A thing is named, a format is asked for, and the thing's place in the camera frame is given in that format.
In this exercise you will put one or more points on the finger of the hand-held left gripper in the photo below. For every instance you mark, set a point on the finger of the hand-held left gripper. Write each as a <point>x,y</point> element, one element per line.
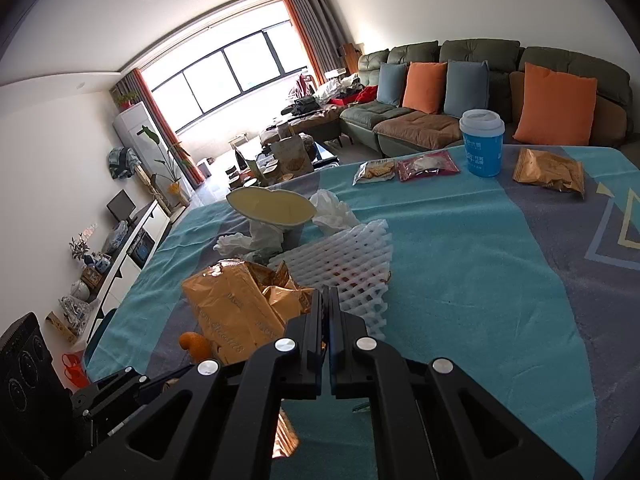
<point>112,385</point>
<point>167,380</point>

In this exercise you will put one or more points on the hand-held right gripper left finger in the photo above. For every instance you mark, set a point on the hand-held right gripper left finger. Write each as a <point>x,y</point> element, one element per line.
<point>309,342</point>

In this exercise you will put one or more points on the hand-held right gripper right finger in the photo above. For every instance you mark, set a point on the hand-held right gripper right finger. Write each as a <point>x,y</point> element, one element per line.
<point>346,345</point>

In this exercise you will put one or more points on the gold foil snack bag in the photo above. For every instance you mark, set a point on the gold foil snack bag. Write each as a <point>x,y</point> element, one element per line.
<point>235,305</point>

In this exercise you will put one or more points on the white paper cup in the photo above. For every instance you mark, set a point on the white paper cup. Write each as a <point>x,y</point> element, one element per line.
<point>270,207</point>

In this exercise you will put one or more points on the red plastic bag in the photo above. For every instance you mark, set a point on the red plastic bag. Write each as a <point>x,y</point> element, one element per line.
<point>75,367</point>

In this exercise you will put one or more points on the small orange mandarin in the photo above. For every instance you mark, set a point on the small orange mandarin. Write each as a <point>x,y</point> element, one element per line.
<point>194,345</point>

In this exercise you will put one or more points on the yellow box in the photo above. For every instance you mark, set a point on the yellow box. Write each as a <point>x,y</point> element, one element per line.
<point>60,327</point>

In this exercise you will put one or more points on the clear plastic bag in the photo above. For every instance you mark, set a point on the clear plastic bag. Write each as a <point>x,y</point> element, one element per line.
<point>75,312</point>

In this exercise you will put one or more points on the white foam fruit net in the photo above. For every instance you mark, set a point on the white foam fruit net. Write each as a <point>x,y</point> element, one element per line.
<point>345,255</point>

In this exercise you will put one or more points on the white ceramic jar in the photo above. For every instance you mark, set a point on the white ceramic jar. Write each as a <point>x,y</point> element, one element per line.
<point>80,290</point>

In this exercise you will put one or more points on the crumpled white tissue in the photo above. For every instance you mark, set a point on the crumpled white tissue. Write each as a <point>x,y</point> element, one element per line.
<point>332,210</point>
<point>250,245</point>

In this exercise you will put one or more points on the white tv cabinet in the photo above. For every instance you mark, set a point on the white tv cabinet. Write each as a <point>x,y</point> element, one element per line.
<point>125,260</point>

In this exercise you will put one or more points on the flower vase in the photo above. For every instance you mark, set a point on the flower vase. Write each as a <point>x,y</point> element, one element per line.
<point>81,252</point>

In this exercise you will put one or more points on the teal grey tablecloth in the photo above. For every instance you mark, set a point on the teal grey tablecloth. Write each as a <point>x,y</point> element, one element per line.
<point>475,270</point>

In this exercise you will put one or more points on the clear cracker packet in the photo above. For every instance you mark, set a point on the clear cracker packet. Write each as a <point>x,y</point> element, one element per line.
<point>374,172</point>

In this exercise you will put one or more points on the cluttered coffee table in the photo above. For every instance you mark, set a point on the cluttered coffee table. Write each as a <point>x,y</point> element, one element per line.
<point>285,165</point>

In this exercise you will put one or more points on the black monitor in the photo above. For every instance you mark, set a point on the black monitor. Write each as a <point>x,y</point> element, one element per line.
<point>120,205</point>

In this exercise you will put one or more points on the red snack packet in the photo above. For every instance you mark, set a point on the red snack packet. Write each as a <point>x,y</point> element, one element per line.
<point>427,166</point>

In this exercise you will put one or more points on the grey waste bin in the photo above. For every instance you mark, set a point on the grey waste bin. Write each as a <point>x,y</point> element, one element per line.
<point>205,167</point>

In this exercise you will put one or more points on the tall leafy potted plant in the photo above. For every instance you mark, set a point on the tall leafy potted plant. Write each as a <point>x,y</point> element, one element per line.
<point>172,170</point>

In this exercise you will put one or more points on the hanging blue grey cloth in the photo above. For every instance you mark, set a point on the hanging blue grey cloth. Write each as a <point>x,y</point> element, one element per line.
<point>122,162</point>

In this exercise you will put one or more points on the brown ottoman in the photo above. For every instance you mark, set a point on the brown ottoman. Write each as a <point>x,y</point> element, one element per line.
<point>320,120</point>

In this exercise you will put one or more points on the brown seat pad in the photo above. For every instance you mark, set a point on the brown seat pad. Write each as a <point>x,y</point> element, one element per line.
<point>417,127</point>

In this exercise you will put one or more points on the blue cup with white lid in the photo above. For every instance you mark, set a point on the blue cup with white lid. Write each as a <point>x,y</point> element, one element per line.
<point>481,147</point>

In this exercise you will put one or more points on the pile of clothes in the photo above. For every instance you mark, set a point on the pile of clothes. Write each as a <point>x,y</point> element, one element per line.
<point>335,92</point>

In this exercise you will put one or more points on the white standing air conditioner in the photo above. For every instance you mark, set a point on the white standing air conditioner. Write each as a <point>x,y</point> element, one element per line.
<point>131,127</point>

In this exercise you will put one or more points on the orange grey curtain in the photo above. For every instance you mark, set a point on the orange grey curtain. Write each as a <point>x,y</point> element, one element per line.
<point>315,30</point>
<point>162,120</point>

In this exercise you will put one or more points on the small blue cushion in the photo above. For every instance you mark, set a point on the small blue cushion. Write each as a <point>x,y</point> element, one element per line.
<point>391,85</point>

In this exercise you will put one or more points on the small brown snack bag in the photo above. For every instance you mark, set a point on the small brown snack bag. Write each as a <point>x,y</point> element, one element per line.
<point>547,170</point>

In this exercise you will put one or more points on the small orange cushion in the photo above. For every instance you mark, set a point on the small orange cushion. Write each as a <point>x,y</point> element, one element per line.
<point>424,87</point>

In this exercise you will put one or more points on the large blue cushion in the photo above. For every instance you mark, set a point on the large blue cushion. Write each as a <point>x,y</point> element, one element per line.
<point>465,89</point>

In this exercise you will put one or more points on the small plant with red pot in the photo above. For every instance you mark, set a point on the small plant with red pot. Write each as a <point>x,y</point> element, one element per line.
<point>126,99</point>

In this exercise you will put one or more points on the large window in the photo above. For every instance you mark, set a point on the large window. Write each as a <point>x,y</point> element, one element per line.
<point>235,67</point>

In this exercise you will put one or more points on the wooden side cabinet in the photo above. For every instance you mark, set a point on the wooden side cabinet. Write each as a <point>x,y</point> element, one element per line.
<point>350,55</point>

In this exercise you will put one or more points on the large orange cushion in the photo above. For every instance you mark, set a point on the large orange cushion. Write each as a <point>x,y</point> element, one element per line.
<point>555,107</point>

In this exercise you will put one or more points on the green sofa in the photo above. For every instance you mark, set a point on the green sofa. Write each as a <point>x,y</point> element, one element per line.
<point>470,50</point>

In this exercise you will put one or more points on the picture frame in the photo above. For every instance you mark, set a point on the picture frame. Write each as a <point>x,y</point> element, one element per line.
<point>92,276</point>

